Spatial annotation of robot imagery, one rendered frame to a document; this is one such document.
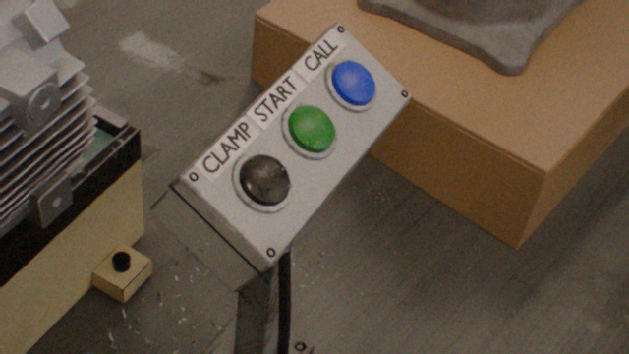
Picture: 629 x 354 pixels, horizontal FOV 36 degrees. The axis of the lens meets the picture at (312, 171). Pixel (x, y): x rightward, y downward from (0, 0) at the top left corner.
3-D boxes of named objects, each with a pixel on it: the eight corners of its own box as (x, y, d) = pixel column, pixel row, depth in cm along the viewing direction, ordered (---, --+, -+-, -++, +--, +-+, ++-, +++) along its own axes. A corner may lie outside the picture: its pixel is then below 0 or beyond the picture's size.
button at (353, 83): (347, 124, 59) (362, 110, 58) (313, 89, 59) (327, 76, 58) (370, 97, 61) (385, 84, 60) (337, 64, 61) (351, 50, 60)
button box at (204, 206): (234, 297, 55) (275, 266, 51) (144, 210, 55) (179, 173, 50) (374, 129, 66) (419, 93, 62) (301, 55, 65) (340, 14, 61)
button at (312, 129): (305, 171, 56) (319, 158, 55) (268, 135, 56) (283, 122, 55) (330, 142, 58) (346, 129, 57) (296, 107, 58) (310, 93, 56)
